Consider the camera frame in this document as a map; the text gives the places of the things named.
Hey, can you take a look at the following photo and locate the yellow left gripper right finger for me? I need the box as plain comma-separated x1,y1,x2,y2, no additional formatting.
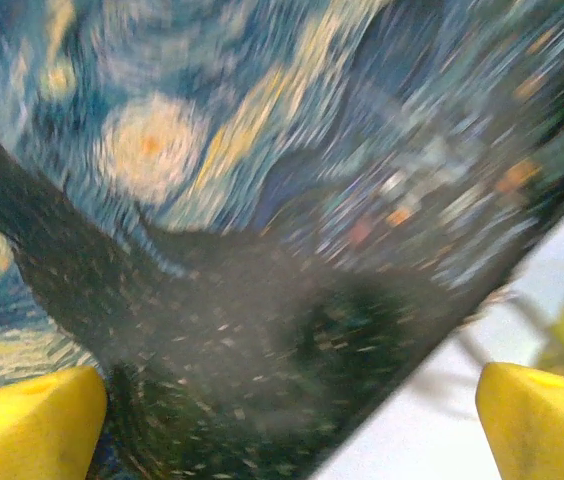
476,360,564,480

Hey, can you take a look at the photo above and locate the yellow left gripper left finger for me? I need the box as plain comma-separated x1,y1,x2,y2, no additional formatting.
0,364,109,480

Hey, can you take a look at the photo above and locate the starry night print box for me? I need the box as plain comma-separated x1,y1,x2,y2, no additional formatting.
0,0,564,480

